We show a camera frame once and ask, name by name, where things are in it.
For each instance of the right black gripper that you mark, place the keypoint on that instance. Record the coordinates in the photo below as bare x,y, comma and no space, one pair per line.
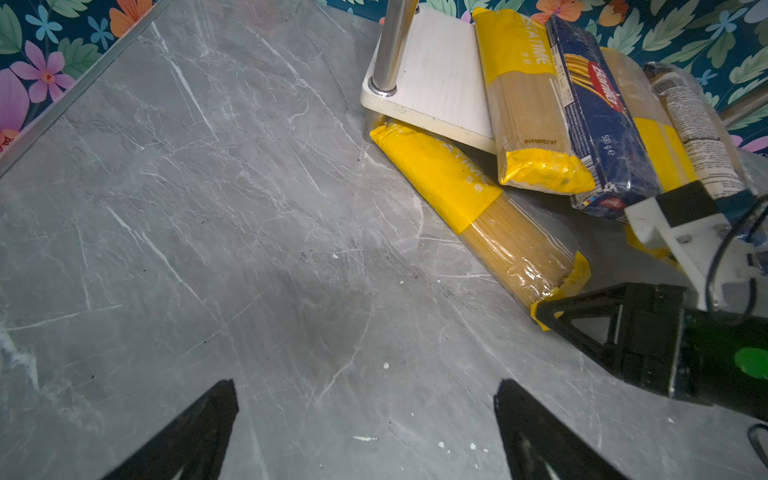
650,337

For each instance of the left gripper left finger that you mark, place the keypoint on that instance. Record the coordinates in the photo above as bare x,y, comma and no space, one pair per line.
193,445

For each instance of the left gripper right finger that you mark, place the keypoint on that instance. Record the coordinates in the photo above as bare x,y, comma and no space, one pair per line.
538,445

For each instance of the yellow spaghetti bag long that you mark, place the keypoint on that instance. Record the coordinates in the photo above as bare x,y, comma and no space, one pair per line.
662,142

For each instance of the clear spaghetti bag label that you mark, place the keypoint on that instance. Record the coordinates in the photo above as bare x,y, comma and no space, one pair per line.
707,144

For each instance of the blue Barilla spaghetti box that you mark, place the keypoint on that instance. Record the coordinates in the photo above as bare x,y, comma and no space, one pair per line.
601,128

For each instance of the yellow spaghetti bag top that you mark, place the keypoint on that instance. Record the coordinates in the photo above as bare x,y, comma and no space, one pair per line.
531,263

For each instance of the white two-tier shelf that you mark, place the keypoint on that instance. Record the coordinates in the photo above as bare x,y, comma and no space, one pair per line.
426,71

